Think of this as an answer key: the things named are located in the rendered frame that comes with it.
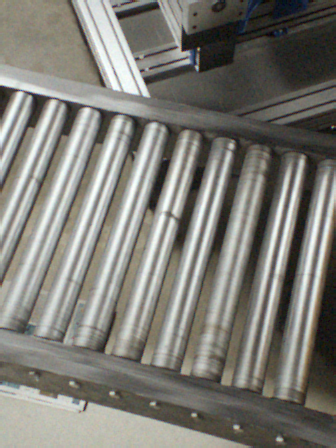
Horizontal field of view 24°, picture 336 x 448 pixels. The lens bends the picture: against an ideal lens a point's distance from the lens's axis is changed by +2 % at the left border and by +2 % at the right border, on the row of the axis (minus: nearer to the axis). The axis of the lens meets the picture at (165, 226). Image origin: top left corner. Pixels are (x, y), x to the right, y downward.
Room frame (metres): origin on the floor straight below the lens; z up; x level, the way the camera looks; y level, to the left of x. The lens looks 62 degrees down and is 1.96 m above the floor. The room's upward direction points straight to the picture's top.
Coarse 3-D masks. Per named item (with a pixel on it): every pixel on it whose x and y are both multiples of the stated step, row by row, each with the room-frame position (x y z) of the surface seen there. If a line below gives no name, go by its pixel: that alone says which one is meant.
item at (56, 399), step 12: (0, 300) 0.82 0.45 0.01; (84, 300) 0.81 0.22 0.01; (36, 312) 0.78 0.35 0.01; (72, 324) 0.75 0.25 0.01; (72, 336) 0.71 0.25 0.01; (0, 384) 0.59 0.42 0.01; (12, 384) 0.59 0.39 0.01; (36, 396) 0.56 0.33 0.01; (48, 396) 0.56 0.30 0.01; (60, 396) 0.56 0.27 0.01
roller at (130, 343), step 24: (192, 144) 0.79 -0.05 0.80; (192, 168) 0.75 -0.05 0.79; (168, 192) 0.69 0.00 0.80; (168, 216) 0.64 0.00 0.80; (168, 240) 0.60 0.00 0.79; (144, 264) 0.55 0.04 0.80; (168, 264) 0.56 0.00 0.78; (144, 288) 0.51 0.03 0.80; (144, 312) 0.46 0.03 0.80; (120, 336) 0.43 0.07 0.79; (144, 336) 0.43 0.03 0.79
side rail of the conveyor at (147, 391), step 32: (0, 352) 0.40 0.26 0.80; (32, 352) 0.40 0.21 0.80; (64, 352) 0.40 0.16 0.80; (96, 352) 0.40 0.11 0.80; (32, 384) 0.38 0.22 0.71; (64, 384) 0.36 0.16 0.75; (96, 384) 0.35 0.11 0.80; (128, 384) 0.35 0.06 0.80; (160, 384) 0.35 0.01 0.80; (192, 384) 0.35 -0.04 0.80; (160, 416) 0.32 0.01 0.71; (192, 416) 0.31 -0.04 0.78; (224, 416) 0.30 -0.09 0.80; (256, 416) 0.30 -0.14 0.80; (288, 416) 0.30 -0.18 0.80; (320, 416) 0.30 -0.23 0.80
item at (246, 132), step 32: (0, 64) 0.97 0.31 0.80; (32, 96) 0.90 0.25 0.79; (64, 96) 0.90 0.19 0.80; (96, 96) 0.90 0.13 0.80; (128, 96) 0.90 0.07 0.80; (32, 128) 0.91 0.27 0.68; (192, 128) 0.83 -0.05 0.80; (224, 128) 0.83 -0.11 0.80; (256, 128) 0.82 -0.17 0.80; (288, 128) 0.82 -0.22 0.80; (320, 160) 0.76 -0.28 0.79
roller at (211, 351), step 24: (264, 168) 0.74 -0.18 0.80; (240, 192) 0.69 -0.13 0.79; (264, 192) 0.70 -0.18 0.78; (240, 216) 0.64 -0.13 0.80; (240, 240) 0.59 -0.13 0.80; (240, 264) 0.55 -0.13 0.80; (216, 288) 0.51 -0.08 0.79; (240, 288) 0.51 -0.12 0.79; (216, 312) 0.46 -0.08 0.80; (216, 336) 0.42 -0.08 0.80; (216, 360) 0.39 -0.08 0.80
